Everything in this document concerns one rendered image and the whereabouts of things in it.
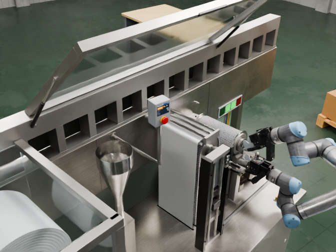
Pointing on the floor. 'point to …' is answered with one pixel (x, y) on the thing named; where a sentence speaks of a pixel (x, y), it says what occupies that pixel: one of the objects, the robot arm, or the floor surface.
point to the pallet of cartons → (328, 111)
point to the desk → (147, 14)
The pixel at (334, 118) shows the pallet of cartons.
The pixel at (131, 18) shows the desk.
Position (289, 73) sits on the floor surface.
